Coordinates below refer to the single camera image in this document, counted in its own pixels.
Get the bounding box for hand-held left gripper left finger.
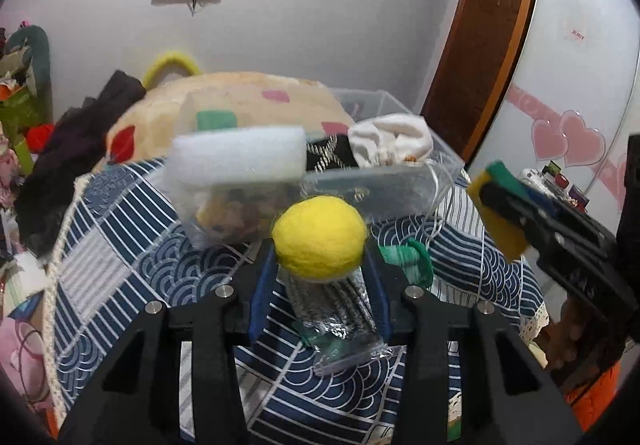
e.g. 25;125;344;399
59;245;282;445

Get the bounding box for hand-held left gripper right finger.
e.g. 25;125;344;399
364;241;587;445

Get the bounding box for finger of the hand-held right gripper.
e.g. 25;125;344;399
515;180;568;222
479;181;557;248

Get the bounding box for yellow green sponge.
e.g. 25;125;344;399
467;160;532;262

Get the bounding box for yellow felt ball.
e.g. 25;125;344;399
271;196;369;282

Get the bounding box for clear plastic storage box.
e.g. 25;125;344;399
172;87;464;252

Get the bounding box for person's right hand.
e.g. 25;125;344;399
545;299;583;372

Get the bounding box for small bottles cluster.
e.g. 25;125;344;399
517;160;592;213

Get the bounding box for clear bag with striped cloth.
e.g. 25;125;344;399
284;269;397;377

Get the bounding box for white cloth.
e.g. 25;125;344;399
348;113;434;170

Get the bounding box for white foam sponge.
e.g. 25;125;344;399
164;125;307;198

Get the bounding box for blue patterned tablecloth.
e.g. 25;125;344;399
44;157;547;445

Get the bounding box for black patterned cloth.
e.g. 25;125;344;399
304;135;362;172

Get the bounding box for white wardrobe door with hearts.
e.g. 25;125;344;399
466;0;640;236

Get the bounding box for beige patchwork cushion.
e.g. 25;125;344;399
104;70;357;166

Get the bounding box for dark clothes pile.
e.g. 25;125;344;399
14;69;147;258

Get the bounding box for white string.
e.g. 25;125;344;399
419;164;457;242

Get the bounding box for brown wooden door frame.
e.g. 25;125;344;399
419;0;545;164

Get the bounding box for yellow fuzzy handle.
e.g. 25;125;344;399
142;51;204;88

